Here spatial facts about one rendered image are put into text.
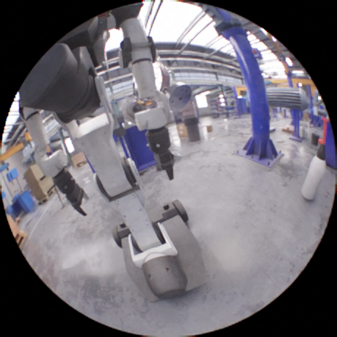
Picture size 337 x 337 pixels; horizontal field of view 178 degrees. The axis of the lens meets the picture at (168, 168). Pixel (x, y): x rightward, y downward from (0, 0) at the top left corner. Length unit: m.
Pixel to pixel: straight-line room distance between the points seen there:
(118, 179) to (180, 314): 0.82
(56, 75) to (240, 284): 0.98
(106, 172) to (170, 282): 0.46
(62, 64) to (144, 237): 0.59
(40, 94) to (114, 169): 0.34
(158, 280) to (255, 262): 0.61
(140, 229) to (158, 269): 0.20
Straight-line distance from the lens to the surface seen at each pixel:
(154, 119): 0.37
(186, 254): 0.64
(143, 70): 0.38
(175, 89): 0.63
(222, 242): 0.85
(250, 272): 0.84
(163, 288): 0.44
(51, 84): 0.19
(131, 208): 0.50
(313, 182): 1.36
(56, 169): 0.47
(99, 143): 0.38
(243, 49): 2.01
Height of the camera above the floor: 0.78
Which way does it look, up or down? 26 degrees down
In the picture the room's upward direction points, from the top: 16 degrees counter-clockwise
